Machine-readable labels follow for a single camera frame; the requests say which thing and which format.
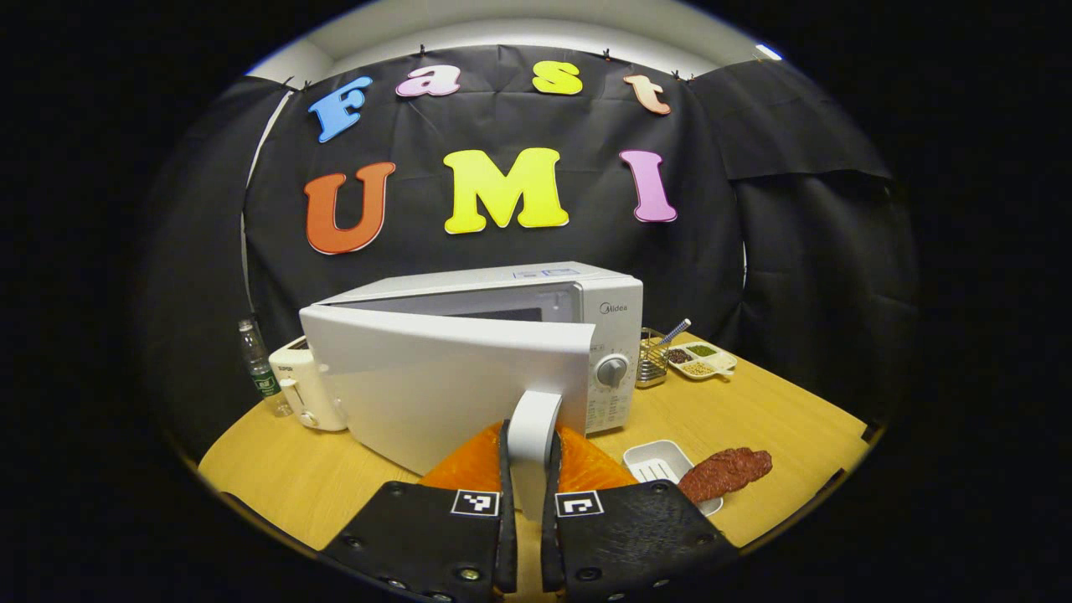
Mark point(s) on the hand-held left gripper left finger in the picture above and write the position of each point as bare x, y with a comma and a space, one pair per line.
506, 540

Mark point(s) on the small ceiling light panel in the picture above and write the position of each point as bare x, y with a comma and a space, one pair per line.
768, 52

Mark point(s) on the white microwave oven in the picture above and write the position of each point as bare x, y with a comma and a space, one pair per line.
435, 377

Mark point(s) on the white divided spice tray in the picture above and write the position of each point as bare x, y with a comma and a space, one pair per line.
702, 360

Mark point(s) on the white toaster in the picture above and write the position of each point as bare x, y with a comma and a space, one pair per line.
306, 385

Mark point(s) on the clear plastic water bottle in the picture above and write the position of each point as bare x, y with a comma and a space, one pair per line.
264, 377

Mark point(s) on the black backdrop cloth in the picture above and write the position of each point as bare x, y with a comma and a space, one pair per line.
502, 126

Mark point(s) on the red raw meat slice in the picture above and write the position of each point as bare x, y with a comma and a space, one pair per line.
724, 473

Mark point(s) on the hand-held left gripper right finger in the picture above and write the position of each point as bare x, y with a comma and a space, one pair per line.
550, 540

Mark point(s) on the white rectangular dish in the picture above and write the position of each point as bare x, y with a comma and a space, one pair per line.
657, 461

